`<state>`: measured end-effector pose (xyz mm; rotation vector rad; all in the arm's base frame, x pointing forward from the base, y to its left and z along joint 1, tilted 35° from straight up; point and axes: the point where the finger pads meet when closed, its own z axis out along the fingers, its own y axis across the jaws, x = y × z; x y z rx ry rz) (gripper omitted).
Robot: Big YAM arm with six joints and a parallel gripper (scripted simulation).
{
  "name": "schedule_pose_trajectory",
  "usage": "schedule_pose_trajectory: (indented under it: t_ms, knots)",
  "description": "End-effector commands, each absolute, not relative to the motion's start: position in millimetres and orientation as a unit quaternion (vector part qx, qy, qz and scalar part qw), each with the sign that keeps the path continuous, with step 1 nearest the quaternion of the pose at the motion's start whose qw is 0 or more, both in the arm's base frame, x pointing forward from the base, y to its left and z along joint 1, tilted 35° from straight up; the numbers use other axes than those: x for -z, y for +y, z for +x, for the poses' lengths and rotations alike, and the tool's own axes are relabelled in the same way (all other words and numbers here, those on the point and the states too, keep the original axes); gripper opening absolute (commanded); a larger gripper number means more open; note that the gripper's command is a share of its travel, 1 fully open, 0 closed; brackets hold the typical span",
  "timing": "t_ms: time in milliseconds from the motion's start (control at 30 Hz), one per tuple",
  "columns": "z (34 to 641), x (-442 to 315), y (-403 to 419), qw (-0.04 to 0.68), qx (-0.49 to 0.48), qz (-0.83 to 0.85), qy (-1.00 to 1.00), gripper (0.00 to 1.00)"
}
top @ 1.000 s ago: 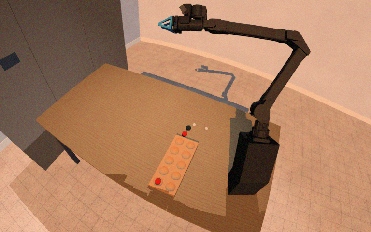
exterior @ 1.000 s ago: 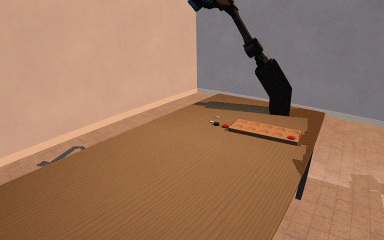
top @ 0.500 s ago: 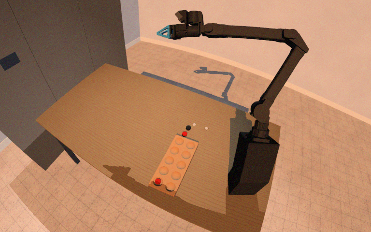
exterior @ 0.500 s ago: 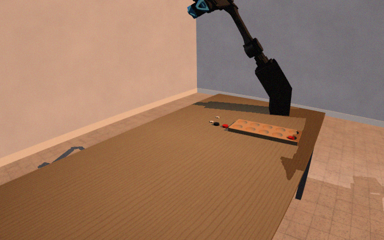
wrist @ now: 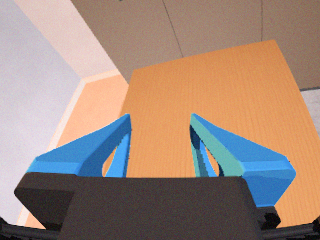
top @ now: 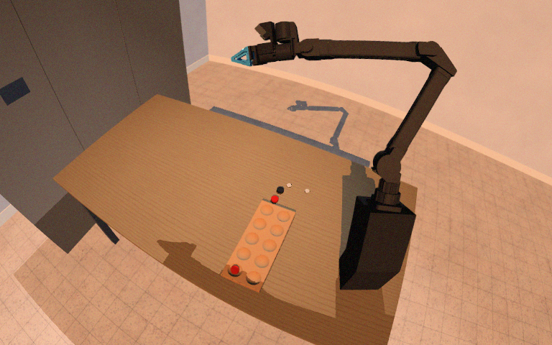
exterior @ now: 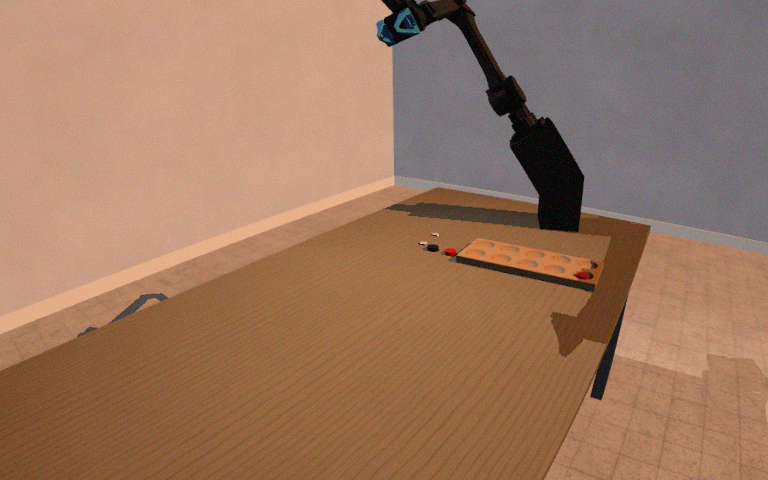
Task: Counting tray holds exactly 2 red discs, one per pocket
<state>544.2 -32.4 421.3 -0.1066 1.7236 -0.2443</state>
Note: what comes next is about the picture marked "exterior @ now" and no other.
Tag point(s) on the orange tray with round pockets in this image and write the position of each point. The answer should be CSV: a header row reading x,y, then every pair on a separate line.
x,y
536,267

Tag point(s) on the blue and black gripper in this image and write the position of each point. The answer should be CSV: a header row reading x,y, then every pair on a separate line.
x,y
408,19

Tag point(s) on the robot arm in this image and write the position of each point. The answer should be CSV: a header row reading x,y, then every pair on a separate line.
x,y
502,98

